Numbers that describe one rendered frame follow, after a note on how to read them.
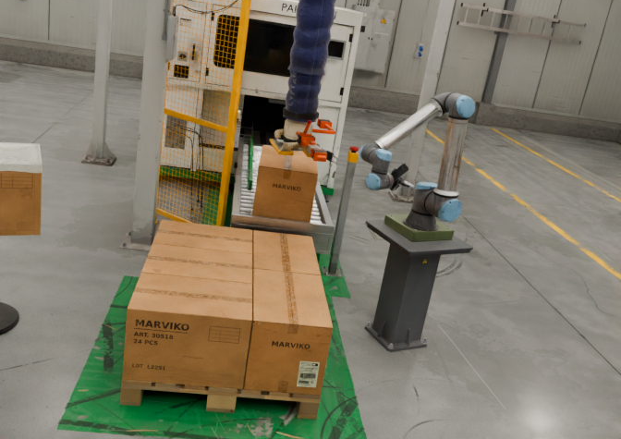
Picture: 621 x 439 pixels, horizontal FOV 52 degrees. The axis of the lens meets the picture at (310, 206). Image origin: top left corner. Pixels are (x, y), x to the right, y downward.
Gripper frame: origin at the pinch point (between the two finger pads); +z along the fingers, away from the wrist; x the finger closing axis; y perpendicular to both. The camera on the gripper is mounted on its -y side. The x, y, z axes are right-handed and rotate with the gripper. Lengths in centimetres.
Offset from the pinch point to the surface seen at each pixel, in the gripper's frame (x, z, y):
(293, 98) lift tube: -84, -19, 19
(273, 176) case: -63, -13, 70
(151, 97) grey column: -172, -34, 104
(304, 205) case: -40, 4, 74
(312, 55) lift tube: -92, -19, -9
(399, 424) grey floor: 110, -46, 72
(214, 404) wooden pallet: 51, -116, 109
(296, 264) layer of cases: 3, -42, 72
